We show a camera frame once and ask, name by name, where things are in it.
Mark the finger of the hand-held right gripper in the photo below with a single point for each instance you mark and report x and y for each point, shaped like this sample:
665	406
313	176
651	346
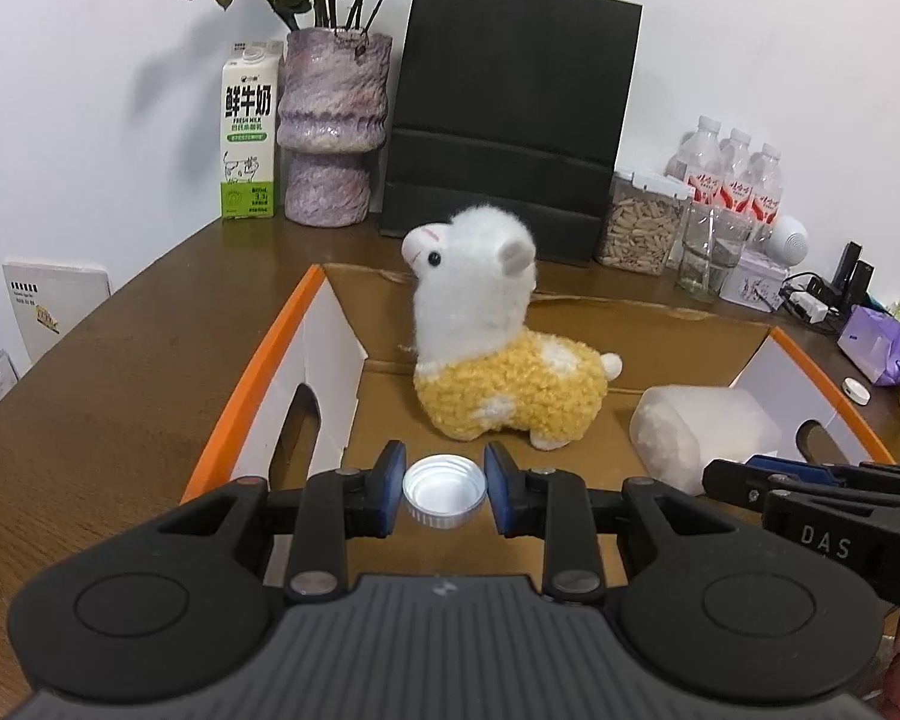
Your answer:
791	465
735	481

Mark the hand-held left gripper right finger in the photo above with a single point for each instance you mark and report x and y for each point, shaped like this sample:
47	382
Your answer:
499	489

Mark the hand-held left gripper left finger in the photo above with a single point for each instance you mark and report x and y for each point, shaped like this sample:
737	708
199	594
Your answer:
391	481

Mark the white plastic bottle cap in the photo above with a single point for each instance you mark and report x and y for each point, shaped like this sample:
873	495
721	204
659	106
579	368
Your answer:
444	491

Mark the orange-edged cardboard box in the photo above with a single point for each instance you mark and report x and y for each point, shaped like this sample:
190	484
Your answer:
390	405

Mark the clear plastic flat box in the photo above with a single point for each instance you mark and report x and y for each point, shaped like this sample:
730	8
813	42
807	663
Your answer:
690	427

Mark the small white round disc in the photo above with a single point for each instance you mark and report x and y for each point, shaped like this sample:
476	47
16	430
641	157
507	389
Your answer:
856	391

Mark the white and yellow alpaca plush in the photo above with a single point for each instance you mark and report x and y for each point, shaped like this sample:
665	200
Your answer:
495	390

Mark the purple tissue packet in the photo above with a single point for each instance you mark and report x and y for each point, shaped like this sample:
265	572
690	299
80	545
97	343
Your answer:
877	345

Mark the pale printed tin box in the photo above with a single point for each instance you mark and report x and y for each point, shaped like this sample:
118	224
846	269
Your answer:
754	281

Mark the black upright device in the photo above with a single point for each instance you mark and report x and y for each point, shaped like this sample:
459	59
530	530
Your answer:
851	274

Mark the clear drinking glass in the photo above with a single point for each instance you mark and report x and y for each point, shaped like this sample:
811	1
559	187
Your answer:
709	262

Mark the white round speaker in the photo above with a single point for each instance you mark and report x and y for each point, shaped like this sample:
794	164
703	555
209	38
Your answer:
789	240

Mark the clear seed container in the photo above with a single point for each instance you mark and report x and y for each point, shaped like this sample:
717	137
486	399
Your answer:
637	232

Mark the red-label water bottle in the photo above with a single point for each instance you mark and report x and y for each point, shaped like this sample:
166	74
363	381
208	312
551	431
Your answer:
766	195
701	165
736	172

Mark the purple marbled vase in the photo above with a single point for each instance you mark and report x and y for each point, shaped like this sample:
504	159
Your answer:
330	127

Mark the green and white milk carton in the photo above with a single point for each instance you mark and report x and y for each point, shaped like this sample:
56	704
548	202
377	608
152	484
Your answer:
247	142

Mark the black paper bag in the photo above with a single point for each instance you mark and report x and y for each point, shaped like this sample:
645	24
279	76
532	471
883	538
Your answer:
502	112

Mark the white flat box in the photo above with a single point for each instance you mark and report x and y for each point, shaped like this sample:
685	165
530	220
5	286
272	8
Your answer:
52	307

